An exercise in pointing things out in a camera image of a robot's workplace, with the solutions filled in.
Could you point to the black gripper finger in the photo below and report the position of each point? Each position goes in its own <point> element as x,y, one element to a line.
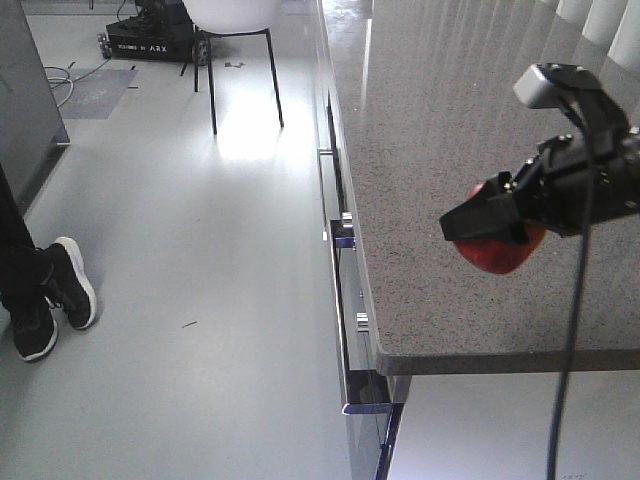
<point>489,214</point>

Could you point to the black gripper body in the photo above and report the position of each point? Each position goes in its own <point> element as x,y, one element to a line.
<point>553,187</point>

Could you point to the red yellow apple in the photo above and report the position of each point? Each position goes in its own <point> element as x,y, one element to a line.
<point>499,256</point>

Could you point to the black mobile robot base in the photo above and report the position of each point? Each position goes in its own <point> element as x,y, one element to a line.
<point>160,30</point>

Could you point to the white shell chair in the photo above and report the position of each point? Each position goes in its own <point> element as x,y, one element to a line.
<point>225,19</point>

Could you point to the black sneaker left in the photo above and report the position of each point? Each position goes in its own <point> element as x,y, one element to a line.
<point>35,331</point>

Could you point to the black trouser legs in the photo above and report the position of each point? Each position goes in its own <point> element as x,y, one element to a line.
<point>24,268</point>

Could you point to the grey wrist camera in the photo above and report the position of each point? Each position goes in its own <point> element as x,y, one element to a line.
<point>550,85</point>

